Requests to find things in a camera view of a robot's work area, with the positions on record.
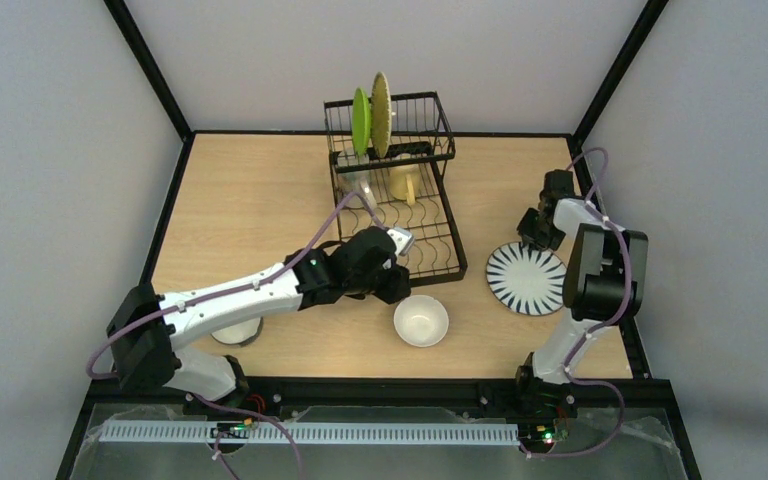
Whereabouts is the blue striped white plate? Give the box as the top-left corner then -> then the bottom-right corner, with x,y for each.
485,242 -> 567,317

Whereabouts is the clear glass cup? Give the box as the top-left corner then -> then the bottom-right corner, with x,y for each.
337,148 -> 377,209

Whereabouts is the yellow mug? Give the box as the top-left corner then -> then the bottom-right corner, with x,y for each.
388,164 -> 421,206

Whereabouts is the black wire dish rack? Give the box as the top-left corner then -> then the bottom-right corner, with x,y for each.
324,91 -> 467,287

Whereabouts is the green plate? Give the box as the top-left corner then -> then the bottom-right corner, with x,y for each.
351,87 -> 372,156

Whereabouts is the round bamboo tray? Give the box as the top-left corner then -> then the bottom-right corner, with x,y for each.
370,71 -> 393,159

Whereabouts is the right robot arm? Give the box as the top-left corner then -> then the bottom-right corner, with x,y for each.
517,170 -> 649,387

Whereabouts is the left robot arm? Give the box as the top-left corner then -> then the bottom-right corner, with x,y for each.
106,226 -> 414,401

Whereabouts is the white ceramic bowl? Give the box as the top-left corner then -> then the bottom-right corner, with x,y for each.
393,295 -> 450,348

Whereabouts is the white bowl dark rim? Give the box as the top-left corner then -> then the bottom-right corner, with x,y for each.
211,317 -> 263,347

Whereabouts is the right circuit board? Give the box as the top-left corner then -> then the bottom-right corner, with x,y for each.
518,424 -> 569,448

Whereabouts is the circuit board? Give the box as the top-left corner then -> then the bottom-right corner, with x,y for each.
518,424 -> 569,448
210,418 -> 259,441

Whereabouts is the left circuit board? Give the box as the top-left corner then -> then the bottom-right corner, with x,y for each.
210,418 -> 259,441

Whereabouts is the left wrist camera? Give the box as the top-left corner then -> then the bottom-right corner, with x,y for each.
386,227 -> 415,256

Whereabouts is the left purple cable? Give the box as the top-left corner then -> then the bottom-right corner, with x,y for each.
85,192 -> 389,480

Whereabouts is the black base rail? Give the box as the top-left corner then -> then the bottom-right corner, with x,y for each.
89,374 -> 673,419

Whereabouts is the white slotted cable duct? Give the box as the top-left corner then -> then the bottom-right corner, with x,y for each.
98,420 -> 519,446

